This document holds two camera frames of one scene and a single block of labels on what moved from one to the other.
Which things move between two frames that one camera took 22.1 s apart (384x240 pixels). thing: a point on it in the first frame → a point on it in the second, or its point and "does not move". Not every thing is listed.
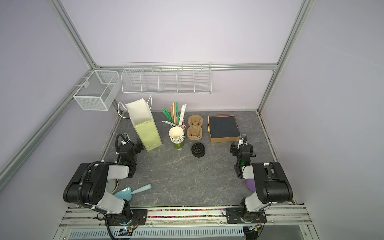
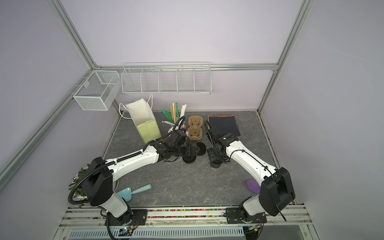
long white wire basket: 166,78 does not move
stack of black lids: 198,149 does not move
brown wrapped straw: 171,113 does not move
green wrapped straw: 169,116 does not move
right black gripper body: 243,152 → 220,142
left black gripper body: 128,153 → 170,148
